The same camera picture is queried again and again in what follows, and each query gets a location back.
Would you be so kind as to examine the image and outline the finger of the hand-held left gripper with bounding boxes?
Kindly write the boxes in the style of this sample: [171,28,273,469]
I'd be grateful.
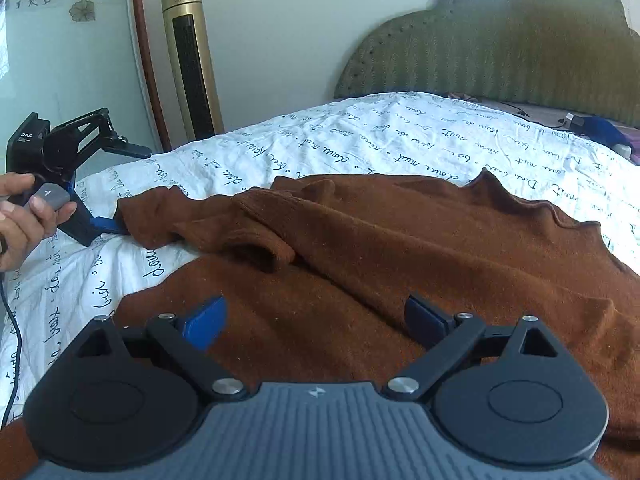
[47,107,153,172]
[57,175,129,247]

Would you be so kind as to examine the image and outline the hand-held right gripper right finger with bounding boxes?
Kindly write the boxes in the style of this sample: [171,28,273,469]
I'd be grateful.
[382,293,563,403]

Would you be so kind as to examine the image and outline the brown knit sweater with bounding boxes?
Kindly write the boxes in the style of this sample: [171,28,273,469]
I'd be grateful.
[0,167,640,480]

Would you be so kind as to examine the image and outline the thin black cable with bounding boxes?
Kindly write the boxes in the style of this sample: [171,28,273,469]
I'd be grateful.
[500,101,566,129]

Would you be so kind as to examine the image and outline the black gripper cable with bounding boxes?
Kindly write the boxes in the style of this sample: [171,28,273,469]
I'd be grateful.
[0,270,23,428]

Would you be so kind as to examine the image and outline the white script printed blanket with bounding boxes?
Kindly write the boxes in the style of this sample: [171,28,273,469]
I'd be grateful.
[0,91,640,431]

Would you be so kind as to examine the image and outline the green padded headboard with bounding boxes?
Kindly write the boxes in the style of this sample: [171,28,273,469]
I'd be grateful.
[334,0,640,128]

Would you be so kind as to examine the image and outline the gold tower fan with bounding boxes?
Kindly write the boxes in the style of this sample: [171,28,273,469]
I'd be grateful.
[160,0,225,153]

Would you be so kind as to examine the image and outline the blue cloth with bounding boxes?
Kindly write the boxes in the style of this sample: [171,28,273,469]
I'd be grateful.
[575,116,636,155]

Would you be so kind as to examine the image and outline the person's left hand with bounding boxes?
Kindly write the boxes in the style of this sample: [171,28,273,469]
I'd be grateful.
[0,172,79,272]

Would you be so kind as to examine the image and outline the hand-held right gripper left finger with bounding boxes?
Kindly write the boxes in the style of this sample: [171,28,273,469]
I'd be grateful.
[75,295,248,403]

